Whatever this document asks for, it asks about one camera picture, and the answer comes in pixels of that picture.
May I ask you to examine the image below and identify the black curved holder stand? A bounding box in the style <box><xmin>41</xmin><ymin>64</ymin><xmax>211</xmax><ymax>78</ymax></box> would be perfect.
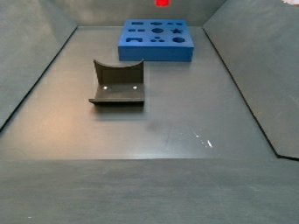
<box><xmin>88</xmin><ymin>60</ymin><xmax>145</xmax><ymax>105</ymax></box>

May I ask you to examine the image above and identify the blue shape sorter block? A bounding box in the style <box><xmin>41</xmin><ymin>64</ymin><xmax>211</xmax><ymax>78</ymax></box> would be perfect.
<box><xmin>117</xmin><ymin>19</ymin><xmax>193</xmax><ymax>62</ymax></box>

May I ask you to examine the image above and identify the red object at top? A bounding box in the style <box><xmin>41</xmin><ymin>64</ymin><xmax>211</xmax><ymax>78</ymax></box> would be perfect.
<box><xmin>155</xmin><ymin>0</ymin><xmax>169</xmax><ymax>7</ymax></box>

